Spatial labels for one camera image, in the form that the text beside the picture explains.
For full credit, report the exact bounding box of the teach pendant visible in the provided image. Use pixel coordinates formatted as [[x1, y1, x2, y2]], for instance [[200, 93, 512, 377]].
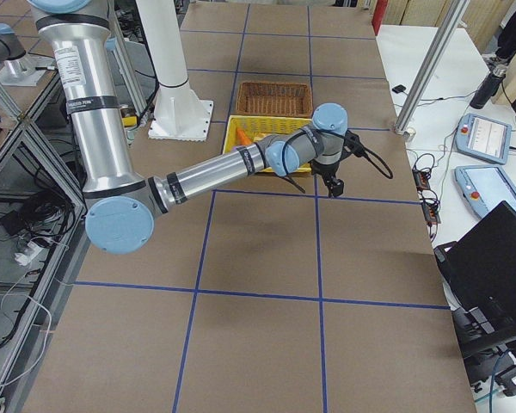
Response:
[[454, 113, 513, 165], [454, 165, 516, 219]]

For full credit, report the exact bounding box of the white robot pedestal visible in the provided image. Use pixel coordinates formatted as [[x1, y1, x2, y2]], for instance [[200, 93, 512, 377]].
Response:
[[137, 0, 213, 141]]

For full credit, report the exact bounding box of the black laptop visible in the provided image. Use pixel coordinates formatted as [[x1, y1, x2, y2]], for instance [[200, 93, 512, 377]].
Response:
[[433, 200, 516, 315]]

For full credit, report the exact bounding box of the small black usb device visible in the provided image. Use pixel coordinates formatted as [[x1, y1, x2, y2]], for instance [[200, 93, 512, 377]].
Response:
[[391, 84, 406, 94]]

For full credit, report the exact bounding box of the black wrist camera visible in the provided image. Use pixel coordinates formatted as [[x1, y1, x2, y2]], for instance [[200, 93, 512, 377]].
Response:
[[341, 130, 366, 160]]

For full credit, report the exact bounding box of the yellow woven basket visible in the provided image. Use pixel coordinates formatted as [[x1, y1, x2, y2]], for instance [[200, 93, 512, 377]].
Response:
[[214, 115, 324, 181]]

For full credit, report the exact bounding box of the aluminium frame post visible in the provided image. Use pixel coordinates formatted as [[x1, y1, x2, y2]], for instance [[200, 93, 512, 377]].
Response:
[[393, 0, 470, 142]]

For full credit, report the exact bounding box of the teach pendant near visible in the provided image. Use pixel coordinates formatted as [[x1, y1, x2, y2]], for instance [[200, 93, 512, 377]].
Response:
[[454, 165, 516, 219]]

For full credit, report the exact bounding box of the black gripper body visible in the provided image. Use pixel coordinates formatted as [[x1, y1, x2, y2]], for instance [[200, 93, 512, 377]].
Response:
[[311, 160, 341, 186]]

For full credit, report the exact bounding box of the teach pendant far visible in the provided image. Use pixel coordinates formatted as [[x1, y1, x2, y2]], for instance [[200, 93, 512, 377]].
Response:
[[454, 113, 513, 165]]

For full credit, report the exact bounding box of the black water bottle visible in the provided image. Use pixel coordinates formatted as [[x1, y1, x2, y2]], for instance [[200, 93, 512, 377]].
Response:
[[470, 65, 507, 109]]

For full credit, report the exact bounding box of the white enamel pot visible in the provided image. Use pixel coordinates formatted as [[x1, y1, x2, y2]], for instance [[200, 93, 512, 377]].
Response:
[[120, 104, 139, 145]]

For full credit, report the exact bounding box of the orange toy carrot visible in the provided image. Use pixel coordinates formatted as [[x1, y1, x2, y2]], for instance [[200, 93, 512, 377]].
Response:
[[236, 127, 254, 145]]

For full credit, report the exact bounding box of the brown wicker basket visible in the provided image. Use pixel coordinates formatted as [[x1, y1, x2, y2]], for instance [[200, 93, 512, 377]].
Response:
[[235, 81, 313, 118]]

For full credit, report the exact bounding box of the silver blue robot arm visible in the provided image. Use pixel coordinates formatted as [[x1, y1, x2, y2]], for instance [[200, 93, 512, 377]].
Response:
[[0, 23, 35, 84], [31, 1, 352, 254]]

